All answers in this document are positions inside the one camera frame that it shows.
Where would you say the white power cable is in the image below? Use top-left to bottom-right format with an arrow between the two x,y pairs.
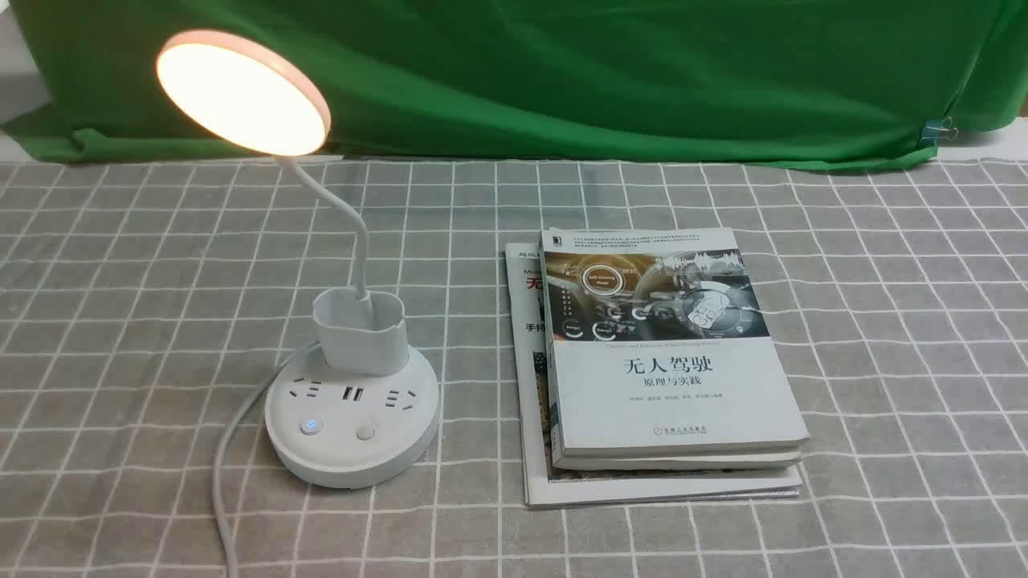
212,341 -> 320,578

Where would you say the thin magazine under books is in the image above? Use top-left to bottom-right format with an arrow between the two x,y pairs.
504,242 -> 802,508

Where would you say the white self-driving textbook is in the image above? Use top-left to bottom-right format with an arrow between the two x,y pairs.
540,228 -> 810,469

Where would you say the green backdrop cloth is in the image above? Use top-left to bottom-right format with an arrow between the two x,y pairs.
2,1 -> 1027,171

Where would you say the white desk lamp with sockets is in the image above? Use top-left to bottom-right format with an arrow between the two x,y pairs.
157,29 -> 439,489

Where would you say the blue binder clip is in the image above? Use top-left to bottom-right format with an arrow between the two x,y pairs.
918,116 -> 961,147

